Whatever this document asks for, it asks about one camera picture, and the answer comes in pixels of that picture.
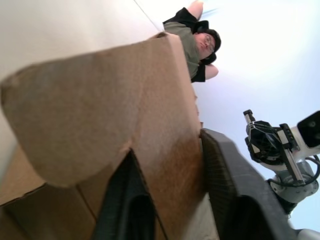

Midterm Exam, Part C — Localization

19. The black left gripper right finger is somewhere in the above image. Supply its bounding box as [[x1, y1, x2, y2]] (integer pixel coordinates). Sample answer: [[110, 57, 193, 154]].
[[199, 128, 301, 240]]

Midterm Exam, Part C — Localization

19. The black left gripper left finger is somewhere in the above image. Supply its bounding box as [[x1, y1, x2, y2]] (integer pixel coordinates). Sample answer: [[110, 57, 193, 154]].
[[93, 148, 164, 240]]

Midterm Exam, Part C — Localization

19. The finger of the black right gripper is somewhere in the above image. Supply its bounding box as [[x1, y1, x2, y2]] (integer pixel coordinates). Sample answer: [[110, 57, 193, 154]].
[[245, 120, 279, 148], [246, 139, 286, 164]]

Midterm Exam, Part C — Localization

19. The small brown cardboard box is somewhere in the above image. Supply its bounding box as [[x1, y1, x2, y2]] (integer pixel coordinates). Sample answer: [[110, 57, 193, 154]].
[[0, 31, 221, 240]]

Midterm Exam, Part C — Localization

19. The person in olive shirt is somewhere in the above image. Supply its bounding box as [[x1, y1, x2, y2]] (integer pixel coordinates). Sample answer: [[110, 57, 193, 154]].
[[162, 0, 222, 84]]

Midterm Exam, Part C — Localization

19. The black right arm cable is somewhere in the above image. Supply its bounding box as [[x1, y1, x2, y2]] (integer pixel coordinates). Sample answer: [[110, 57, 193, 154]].
[[271, 154, 320, 187]]

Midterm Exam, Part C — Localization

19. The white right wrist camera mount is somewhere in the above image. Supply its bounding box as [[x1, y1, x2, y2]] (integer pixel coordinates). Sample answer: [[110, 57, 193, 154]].
[[284, 109, 320, 161]]

